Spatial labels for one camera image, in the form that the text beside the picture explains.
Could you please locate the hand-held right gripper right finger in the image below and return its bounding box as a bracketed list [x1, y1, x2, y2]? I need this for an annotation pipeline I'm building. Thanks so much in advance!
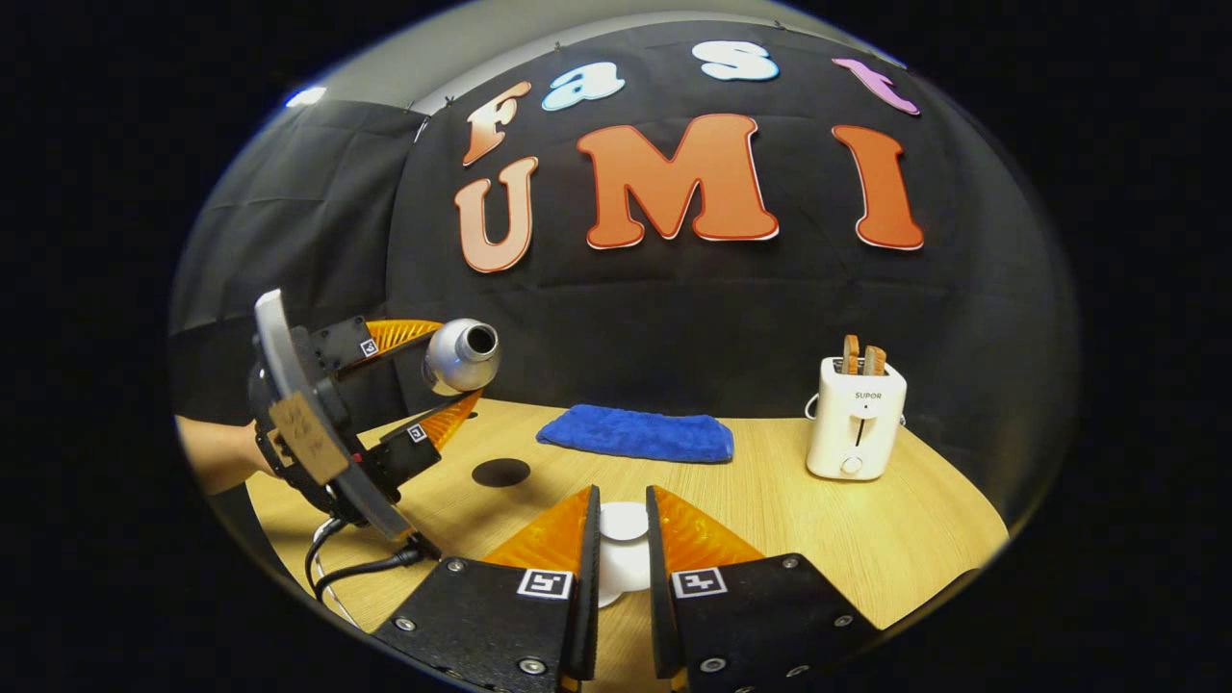
[645, 484, 882, 693]

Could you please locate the black backdrop cloth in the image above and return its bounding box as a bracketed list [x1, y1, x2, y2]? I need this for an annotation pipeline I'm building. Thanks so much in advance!
[168, 19, 1081, 526]

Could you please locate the white toaster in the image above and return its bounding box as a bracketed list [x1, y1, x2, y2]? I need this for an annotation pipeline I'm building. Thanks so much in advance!
[806, 356, 909, 482]

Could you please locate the blue towel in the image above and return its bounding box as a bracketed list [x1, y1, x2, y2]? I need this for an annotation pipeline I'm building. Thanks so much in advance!
[536, 403, 735, 464]

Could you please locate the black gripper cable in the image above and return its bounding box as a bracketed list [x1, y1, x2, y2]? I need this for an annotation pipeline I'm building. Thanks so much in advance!
[304, 518, 444, 627]

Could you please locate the silver water bottle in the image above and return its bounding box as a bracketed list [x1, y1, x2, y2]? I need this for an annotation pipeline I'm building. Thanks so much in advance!
[423, 319, 502, 397]

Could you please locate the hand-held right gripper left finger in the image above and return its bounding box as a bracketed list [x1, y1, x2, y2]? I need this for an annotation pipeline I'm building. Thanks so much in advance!
[371, 484, 603, 693]

